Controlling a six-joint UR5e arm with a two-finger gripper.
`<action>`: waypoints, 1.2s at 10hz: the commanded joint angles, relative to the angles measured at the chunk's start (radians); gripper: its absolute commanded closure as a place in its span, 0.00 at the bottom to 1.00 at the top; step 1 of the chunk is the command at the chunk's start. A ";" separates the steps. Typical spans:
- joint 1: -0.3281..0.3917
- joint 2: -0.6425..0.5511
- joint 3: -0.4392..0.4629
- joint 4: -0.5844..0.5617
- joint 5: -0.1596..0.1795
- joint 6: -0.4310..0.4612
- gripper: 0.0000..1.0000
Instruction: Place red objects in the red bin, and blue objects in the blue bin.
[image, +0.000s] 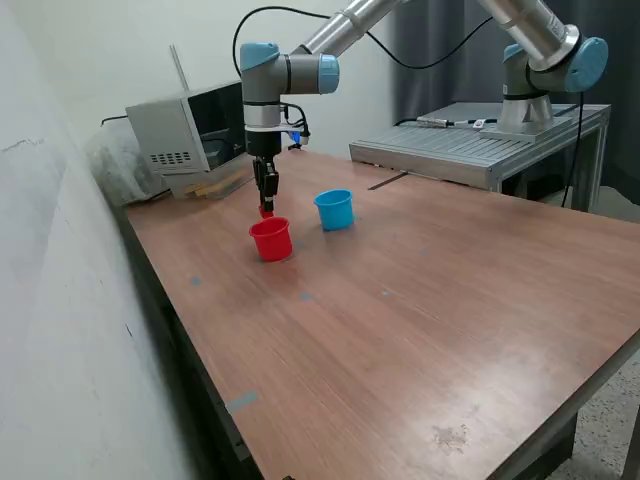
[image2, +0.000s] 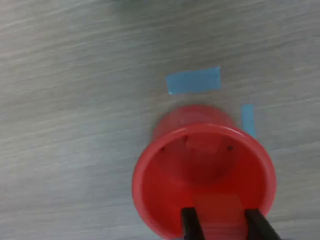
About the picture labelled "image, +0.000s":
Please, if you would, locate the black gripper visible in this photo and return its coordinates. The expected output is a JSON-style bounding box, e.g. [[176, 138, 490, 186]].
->
[[243, 127, 282, 214]]

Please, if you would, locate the clear acrylic stand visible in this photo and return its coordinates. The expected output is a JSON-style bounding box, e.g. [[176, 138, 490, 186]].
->
[[167, 149, 257, 201]]

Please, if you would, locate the wooden stick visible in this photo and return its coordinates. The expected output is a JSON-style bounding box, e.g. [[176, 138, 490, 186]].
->
[[185, 169, 249, 197]]

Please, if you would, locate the red plastic cup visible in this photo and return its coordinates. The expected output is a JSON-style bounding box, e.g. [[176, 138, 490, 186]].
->
[[248, 216, 293, 263]]

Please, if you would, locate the blue plastic cup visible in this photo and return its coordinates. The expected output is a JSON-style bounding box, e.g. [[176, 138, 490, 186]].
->
[[313, 188, 355, 232]]

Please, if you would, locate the silver microwave oven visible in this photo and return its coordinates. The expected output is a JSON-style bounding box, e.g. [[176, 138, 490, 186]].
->
[[124, 79, 251, 176]]

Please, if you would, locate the thin white rod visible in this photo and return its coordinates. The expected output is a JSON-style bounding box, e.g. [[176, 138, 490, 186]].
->
[[169, 44, 191, 94]]

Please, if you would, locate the clear plastic bag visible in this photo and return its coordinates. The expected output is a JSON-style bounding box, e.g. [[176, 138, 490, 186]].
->
[[84, 122, 171, 206]]

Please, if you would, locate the long blue-grey tape strip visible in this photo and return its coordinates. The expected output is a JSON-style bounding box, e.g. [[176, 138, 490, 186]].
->
[[225, 390, 260, 415]]

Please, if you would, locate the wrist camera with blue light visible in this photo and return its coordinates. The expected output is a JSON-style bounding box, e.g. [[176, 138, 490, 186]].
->
[[281, 102, 313, 148]]

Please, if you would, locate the black looping arm cable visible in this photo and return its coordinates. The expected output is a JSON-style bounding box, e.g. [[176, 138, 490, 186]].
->
[[231, 4, 496, 76]]

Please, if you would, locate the aluminium robot mount table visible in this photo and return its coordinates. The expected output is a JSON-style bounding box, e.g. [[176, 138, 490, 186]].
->
[[348, 102, 612, 211]]

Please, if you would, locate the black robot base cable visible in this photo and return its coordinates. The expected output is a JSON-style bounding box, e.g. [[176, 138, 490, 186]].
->
[[557, 88, 584, 209]]

